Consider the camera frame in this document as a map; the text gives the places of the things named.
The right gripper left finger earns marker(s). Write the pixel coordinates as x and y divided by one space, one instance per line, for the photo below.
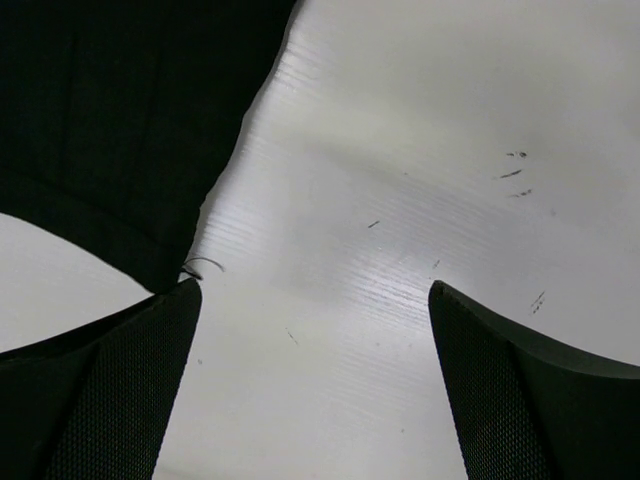
94 402

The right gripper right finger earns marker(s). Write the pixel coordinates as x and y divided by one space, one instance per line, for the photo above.
526 406

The black skirt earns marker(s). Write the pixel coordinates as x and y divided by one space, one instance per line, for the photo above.
118 117

